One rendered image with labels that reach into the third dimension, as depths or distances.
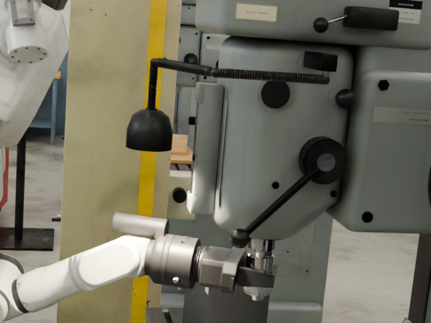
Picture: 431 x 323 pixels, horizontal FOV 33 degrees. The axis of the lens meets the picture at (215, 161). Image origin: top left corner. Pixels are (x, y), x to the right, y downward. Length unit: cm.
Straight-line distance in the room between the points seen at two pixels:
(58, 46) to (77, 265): 41
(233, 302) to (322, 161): 53
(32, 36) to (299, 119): 46
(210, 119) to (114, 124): 176
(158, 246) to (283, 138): 30
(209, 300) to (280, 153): 54
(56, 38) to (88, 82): 149
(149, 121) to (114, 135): 180
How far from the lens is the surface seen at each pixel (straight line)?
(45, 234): 562
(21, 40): 125
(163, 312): 192
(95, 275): 128
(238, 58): 112
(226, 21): 107
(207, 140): 118
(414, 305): 156
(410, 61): 117
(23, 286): 136
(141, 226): 129
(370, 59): 115
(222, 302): 155
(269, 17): 108
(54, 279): 134
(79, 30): 288
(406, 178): 118
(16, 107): 132
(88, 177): 295
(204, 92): 117
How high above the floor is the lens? 164
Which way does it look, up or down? 10 degrees down
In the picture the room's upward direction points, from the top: 5 degrees clockwise
